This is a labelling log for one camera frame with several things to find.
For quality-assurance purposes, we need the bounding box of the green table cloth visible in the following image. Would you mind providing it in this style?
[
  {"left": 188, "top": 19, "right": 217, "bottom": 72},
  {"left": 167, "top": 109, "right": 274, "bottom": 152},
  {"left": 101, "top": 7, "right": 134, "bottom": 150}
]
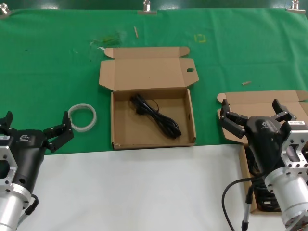
[{"left": 0, "top": 8, "right": 308, "bottom": 156}]

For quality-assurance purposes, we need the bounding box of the crumpled clear plastic wrap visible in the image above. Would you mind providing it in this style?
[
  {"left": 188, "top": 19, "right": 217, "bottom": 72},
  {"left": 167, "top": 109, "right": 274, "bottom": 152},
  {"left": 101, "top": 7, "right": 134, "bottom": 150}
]
[{"left": 89, "top": 30, "right": 127, "bottom": 50}]

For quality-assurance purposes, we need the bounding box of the metal binder clip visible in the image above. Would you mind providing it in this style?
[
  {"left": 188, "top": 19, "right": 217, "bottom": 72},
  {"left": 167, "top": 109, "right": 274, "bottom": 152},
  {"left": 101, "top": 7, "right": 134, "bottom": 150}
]
[
  {"left": 0, "top": 5, "right": 12, "bottom": 19},
  {"left": 286, "top": 0, "right": 306, "bottom": 14},
  {"left": 138, "top": 0, "right": 157, "bottom": 15}
]

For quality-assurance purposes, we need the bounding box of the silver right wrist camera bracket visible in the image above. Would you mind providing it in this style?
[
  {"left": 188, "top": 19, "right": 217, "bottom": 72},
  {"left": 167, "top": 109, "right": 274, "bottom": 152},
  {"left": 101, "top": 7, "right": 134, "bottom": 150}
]
[{"left": 280, "top": 120, "right": 308, "bottom": 169}]

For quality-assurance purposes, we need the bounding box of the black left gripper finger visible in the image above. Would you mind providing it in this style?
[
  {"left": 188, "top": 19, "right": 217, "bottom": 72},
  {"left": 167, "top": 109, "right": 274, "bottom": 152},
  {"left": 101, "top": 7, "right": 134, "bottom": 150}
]
[
  {"left": 43, "top": 110, "right": 75, "bottom": 154},
  {"left": 0, "top": 111, "right": 15, "bottom": 132}
]

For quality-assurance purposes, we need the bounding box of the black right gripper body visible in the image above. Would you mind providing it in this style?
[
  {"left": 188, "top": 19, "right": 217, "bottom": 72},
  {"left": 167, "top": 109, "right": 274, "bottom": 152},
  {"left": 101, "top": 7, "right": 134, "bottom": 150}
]
[{"left": 245, "top": 116, "right": 289, "bottom": 176}]

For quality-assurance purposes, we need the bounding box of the cardboard box with lid hole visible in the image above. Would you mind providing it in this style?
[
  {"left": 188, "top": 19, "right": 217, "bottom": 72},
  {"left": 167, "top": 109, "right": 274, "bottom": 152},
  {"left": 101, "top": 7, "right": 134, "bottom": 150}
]
[{"left": 98, "top": 46, "right": 200, "bottom": 151}]

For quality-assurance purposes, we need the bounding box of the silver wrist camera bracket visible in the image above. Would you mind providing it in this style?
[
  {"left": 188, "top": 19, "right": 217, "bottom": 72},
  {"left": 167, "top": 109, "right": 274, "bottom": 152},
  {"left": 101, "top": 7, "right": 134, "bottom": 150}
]
[
  {"left": 280, "top": 120, "right": 308, "bottom": 169},
  {"left": 0, "top": 135, "right": 19, "bottom": 193}
]

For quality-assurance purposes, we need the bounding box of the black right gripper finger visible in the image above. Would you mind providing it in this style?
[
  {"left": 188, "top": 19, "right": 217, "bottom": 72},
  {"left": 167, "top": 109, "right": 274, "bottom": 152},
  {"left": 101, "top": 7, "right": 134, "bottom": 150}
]
[
  {"left": 218, "top": 98, "right": 248, "bottom": 139},
  {"left": 271, "top": 98, "right": 297, "bottom": 122}
]

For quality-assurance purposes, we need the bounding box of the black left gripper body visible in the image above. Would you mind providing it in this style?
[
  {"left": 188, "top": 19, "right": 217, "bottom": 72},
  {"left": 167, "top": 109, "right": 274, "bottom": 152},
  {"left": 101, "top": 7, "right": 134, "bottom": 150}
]
[{"left": 0, "top": 128, "right": 48, "bottom": 193}]

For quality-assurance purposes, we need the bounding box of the translucent white tape ring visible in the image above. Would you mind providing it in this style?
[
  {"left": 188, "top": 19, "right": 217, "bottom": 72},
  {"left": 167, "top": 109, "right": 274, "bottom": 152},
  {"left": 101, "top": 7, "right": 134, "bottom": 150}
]
[{"left": 67, "top": 103, "right": 98, "bottom": 132}]

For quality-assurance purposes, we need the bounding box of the thin black camera cable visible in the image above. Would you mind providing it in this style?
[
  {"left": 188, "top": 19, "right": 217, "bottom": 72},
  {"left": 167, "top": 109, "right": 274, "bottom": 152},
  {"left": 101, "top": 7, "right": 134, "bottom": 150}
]
[{"left": 221, "top": 177, "right": 265, "bottom": 231}]

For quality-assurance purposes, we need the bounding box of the black cable with silver sleeve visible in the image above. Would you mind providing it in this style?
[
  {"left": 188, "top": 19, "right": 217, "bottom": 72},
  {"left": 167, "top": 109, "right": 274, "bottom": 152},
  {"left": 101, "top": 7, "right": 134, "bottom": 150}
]
[
  {"left": 18, "top": 193, "right": 39, "bottom": 228},
  {"left": 241, "top": 182, "right": 256, "bottom": 231}
]

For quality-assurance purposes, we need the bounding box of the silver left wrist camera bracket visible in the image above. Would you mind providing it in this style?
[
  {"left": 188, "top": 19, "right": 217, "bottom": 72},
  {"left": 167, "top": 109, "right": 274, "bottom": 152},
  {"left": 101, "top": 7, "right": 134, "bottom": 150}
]
[{"left": 0, "top": 135, "right": 19, "bottom": 193}]

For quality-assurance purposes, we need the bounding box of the cardboard box without lid hole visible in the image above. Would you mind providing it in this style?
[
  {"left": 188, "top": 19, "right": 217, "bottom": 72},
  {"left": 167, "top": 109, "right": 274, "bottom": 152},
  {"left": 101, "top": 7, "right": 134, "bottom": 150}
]
[{"left": 216, "top": 90, "right": 308, "bottom": 214}]

